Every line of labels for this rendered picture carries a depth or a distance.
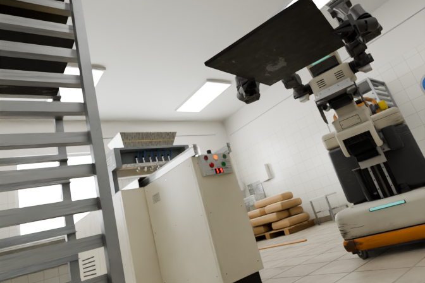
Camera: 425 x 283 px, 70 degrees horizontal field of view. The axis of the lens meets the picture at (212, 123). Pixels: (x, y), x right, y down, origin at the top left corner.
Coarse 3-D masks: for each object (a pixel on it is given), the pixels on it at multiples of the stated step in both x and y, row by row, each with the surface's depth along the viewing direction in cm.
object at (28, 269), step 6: (60, 258) 101; (66, 258) 102; (72, 258) 103; (78, 258) 102; (36, 264) 97; (42, 264) 98; (48, 264) 99; (54, 264) 100; (12, 270) 93; (18, 270) 94; (24, 270) 95; (30, 270) 96; (36, 270) 96; (0, 276) 91; (6, 276) 92; (12, 276) 91
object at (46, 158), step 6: (30, 156) 110; (36, 156) 111; (42, 156) 112; (48, 156) 113; (54, 156) 114; (60, 156) 115; (66, 156) 116; (0, 162) 104; (6, 162) 105; (12, 162) 103; (18, 162) 104; (24, 162) 106; (30, 162) 107; (36, 162) 109; (42, 162) 111; (48, 162) 112
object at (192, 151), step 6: (192, 144) 189; (186, 150) 194; (192, 150) 189; (180, 156) 199; (186, 156) 194; (168, 162) 210; (174, 162) 205; (180, 162) 199; (162, 168) 217; (168, 168) 210; (156, 174) 223; (162, 174) 217; (144, 180) 238; (150, 180) 230
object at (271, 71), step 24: (312, 0) 90; (264, 24) 95; (288, 24) 98; (312, 24) 105; (240, 48) 103; (264, 48) 110; (288, 48) 117; (312, 48) 126; (336, 48) 137; (240, 72) 124; (264, 72) 134; (288, 72) 146
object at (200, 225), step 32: (192, 160) 188; (160, 192) 216; (192, 192) 186; (224, 192) 192; (160, 224) 216; (192, 224) 186; (224, 224) 181; (160, 256) 215; (192, 256) 186; (224, 256) 172; (256, 256) 185
